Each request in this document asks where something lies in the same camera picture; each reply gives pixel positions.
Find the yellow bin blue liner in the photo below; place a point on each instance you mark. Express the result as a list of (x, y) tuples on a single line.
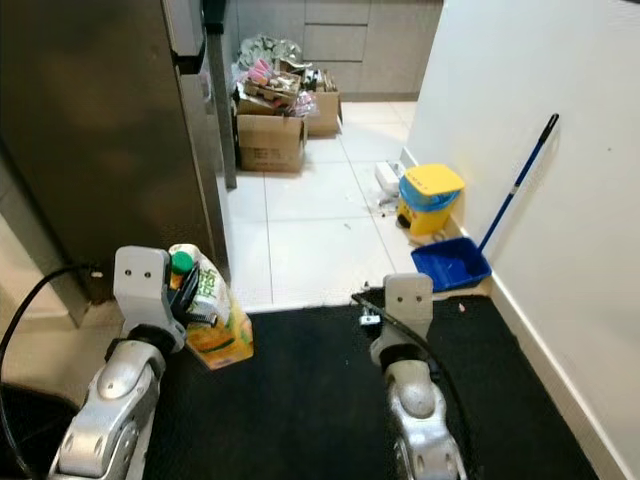
[(430, 200)]

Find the large cardboard box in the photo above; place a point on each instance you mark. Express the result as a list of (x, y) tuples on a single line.
[(270, 145)]

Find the small cardboard box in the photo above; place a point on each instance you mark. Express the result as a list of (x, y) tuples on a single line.
[(326, 115)]

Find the grey green crumpled sheet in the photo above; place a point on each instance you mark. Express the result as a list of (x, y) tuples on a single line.
[(268, 48)]

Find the dark grey fridge door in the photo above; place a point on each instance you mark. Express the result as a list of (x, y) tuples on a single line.
[(90, 150)]

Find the grey kitchen cabinets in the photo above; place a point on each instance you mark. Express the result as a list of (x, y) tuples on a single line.
[(370, 45)]

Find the clear bag pink items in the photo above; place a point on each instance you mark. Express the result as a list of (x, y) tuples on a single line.
[(303, 104)]

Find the white floor device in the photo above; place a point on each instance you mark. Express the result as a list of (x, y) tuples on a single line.
[(388, 182)]

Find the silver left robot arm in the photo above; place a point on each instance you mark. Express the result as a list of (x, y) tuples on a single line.
[(110, 410)]

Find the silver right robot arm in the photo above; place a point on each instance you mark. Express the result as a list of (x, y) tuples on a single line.
[(415, 410)]

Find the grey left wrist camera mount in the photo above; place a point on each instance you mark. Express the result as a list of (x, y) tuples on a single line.
[(140, 295)]

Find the orange juice carton green cap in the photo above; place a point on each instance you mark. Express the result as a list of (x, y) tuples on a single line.
[(225, 335)]

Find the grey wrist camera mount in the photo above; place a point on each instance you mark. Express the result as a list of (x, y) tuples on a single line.
[(140, 295), (405, 315)]

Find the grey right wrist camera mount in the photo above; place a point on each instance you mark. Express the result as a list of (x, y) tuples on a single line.
[(405, 315)]

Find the flat cardboard tray with clutter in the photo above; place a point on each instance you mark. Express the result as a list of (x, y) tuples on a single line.
[(268, 95)]

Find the dark grey fridge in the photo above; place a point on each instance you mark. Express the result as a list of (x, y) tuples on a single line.
[(110, 120)]

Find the blue dustpan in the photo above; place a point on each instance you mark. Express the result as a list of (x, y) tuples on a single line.
[(450, 265)]

